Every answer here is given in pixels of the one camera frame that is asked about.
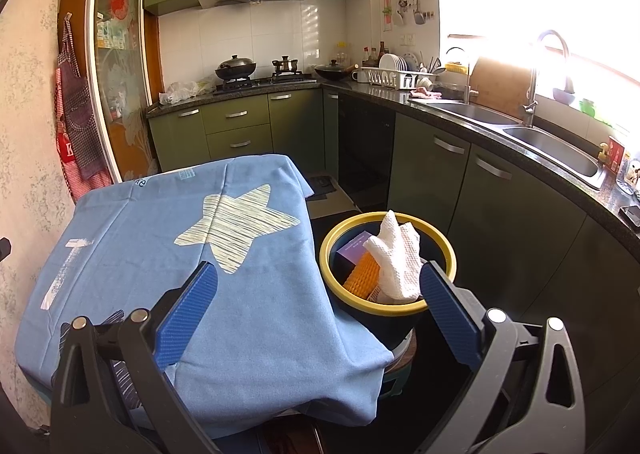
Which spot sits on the hanging ladle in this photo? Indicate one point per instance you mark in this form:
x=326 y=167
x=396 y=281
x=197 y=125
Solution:
x=400 y=9

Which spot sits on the round stool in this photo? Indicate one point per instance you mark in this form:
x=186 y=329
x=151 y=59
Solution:
x=400 y=364

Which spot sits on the small metal faucet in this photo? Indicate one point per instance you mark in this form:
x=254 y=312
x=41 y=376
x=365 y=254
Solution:
x=467 y=84

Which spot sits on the wooden cutting board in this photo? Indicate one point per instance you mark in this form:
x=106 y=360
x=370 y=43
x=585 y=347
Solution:
x=500 y=89

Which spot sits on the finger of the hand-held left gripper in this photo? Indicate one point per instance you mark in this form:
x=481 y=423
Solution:
x=5 y=249

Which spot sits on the purple checked apron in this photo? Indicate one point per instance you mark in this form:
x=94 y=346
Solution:
x=82 y=109

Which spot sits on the orange sponge cloth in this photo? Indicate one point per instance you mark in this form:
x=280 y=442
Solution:
x=362 y=276

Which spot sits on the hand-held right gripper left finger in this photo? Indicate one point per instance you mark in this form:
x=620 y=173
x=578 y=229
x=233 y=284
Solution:
x=187 y=314

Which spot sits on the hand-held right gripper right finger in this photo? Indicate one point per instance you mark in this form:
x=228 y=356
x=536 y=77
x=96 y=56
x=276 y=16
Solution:
x=450 y=314

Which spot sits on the clear plastic bag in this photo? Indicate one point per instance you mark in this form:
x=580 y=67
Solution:
x=185 y=93

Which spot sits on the stainless steel sink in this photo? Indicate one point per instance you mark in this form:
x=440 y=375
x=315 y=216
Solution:
x=550 y=149

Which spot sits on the blue printed tablecloth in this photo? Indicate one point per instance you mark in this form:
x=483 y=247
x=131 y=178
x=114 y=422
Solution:
x=150 y=294

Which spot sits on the tall curved faucet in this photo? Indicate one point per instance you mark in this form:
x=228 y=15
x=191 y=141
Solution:
x=530 y=104

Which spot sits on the pink rag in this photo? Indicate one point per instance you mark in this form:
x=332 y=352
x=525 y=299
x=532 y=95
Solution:
x=425 y=94

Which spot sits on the sliding glass door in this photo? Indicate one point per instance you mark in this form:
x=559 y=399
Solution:
x=125 y=59

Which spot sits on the green base cabinet with drawers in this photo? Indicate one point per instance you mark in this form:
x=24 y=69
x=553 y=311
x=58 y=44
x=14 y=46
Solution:
x=240 y=129

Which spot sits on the small red box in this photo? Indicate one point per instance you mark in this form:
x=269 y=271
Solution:
x=617 y=150

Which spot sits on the purple cardboard box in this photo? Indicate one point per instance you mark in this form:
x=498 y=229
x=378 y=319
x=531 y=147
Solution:
x=355 y=249

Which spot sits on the dark bin with yellow rim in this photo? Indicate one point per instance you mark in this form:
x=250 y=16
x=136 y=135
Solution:
x=395 y=324

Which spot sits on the white plate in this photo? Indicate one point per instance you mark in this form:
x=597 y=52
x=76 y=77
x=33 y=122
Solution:
x=389 y=63

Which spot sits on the yellow sponge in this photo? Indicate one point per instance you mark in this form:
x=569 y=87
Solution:
x=456 y=67

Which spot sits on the green base cabinet under sink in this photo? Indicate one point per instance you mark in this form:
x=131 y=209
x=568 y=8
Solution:
x=500 y=209

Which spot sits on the row of sauce bottles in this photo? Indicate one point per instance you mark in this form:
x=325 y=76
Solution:
x=375 y=56

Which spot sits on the white paper towel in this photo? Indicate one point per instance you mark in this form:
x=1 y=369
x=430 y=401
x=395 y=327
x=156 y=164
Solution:
x=400 y=259

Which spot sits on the white wall socket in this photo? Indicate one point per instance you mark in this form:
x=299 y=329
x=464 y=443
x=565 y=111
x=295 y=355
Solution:
x=408 y=39

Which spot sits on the yellow-capped bottle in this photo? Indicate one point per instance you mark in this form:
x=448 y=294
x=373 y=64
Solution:
x=341 y=54

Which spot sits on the small metal kettle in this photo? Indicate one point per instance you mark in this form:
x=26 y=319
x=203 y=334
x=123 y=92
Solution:
x=285 y=65

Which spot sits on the purple bowl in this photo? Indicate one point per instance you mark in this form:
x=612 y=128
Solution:
x=565 y=96

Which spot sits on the open black wok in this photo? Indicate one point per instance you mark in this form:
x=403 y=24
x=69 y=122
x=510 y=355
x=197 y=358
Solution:
x=332 y=71

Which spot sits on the black built-in appliance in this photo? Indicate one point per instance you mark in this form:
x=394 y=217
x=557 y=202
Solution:
x=365 y=154

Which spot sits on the red and green hanging ornament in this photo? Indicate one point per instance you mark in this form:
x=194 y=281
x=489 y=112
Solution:
x=387 y=9

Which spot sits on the white dish rack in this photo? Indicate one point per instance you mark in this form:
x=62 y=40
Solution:
x=395 y=79

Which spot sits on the white mug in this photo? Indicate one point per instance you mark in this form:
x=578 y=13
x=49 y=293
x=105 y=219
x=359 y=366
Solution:
x=360 y=76

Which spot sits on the black wok with lid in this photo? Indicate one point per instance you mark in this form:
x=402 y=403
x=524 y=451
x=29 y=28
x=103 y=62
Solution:
x=236 y=68

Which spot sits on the black gas stove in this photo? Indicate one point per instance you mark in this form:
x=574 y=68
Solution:
x=265 y=83

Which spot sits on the red checked apron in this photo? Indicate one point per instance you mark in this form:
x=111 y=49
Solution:
x=75 y=169

